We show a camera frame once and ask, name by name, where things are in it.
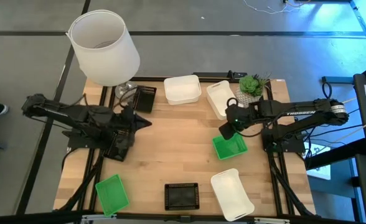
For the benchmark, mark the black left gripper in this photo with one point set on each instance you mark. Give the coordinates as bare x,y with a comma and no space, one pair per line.
124,123

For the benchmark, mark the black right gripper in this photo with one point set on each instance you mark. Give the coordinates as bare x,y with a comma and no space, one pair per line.
242,116

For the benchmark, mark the green plastic basket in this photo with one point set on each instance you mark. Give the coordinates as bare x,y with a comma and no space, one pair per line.
232,148
112,195

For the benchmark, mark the black plastic basket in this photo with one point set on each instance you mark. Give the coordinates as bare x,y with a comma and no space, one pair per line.
117,153
145,101
181,196

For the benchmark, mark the white plastic basket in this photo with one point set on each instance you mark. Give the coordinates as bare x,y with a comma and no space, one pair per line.
231,194
182,90
218,98

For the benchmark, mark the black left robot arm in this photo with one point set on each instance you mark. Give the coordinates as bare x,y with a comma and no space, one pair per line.
58,113

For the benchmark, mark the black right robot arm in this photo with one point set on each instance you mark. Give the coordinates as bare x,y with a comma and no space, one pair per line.
295,109

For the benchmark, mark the succulent in white pot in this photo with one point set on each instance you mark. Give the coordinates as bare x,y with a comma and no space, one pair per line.
250,87

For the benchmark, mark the white shade table lamp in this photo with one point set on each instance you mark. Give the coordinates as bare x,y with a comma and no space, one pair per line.
103,59

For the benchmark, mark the white paper sheet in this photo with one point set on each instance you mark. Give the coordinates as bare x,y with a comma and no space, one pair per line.
321,172

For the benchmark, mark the black diagonal beam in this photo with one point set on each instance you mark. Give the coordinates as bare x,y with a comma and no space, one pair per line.
335,154

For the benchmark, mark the blue metal bar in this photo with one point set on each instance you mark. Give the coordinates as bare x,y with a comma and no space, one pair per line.
338,80

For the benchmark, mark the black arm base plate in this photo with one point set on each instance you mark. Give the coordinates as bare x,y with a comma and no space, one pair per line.
292,144
77,143

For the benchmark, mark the black aluminium table frame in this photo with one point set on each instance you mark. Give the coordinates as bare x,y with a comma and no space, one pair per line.
145,216

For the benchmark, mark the silver frame bracket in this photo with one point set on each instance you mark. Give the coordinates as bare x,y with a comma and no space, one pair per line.
271,220
99,217

